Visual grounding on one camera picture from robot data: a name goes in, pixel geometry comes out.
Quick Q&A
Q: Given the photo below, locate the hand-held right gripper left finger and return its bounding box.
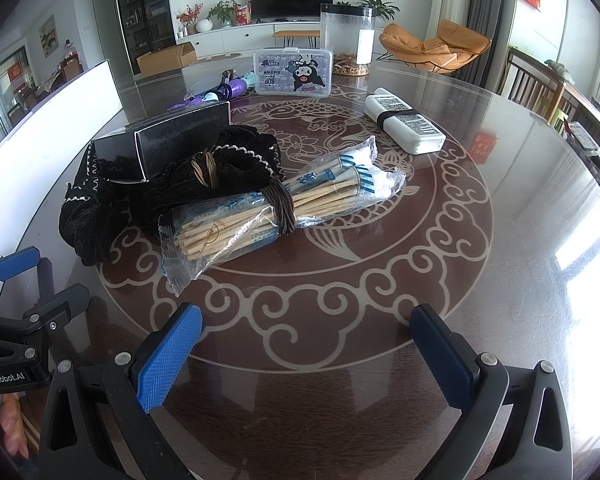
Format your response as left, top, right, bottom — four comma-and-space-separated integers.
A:
37, 302, 203, 480

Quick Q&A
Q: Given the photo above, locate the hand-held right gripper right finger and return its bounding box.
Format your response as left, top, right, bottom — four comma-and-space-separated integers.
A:
410, 304, 576, 480

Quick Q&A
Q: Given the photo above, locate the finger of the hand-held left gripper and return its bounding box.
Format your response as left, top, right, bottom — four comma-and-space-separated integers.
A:
0, 284, 92, 356
0, 254, 41, 311

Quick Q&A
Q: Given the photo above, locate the black knit cloth white trim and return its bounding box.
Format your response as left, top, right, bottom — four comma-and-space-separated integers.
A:
59, 127, 286, 267

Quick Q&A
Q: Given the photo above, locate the white cardboard box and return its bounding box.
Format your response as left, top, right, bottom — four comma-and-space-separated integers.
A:
0, 59, 126, 196

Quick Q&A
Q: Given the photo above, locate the bundle of wooden chopsticks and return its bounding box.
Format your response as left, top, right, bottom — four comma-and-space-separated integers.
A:
159, 135, 407, 297

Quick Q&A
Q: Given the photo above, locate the black rectangular box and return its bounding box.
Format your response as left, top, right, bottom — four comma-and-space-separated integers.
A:
91, 101, 231, 181

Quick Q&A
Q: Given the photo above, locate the purple and teal toy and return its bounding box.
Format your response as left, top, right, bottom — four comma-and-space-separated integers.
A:
167, 71, 257, 112

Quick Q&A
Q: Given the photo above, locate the person's left hand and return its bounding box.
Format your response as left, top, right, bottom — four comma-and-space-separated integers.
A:
0, 392, 31, 461

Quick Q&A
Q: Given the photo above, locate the brown cardboard box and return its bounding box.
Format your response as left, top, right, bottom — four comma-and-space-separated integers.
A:
136, 42, 197, 77

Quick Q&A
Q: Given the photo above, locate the dark wooden slatted chair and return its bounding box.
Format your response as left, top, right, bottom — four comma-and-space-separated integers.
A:
500, 47, 566, 121

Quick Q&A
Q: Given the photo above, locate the tall dark glass shelf cabinet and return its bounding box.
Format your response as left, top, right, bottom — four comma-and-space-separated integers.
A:
112, 0, 176, 61

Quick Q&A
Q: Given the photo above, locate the red flower arrangement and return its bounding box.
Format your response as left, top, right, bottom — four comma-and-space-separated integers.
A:
176, 4, 203, 36

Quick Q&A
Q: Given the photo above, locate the clear plastic box cartoon print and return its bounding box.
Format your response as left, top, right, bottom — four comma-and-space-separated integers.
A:
252, 47, 335, 96

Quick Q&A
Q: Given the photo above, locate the orange lounge chair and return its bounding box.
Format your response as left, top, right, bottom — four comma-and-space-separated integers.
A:
378, 20, 493, 75

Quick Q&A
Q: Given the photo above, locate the white television cabinet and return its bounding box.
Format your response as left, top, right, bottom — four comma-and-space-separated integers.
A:
176, 19, 331, 57

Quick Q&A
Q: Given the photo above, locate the clear cylinder container black lid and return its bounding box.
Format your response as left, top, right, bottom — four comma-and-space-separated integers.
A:
320, 3, 376, 77

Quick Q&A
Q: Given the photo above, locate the orange bench with black legs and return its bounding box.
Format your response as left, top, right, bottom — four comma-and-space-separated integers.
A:
272, 29, 321, 52

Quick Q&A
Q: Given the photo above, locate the grey curtain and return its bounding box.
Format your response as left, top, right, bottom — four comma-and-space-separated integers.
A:
467, 0, 518, 91

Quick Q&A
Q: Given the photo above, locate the green potted plant white pot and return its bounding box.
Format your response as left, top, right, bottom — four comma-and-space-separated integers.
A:
355, 0, 401, 23

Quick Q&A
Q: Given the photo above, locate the framed wall painting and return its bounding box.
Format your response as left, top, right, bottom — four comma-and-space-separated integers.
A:
39, 15, 58, 56

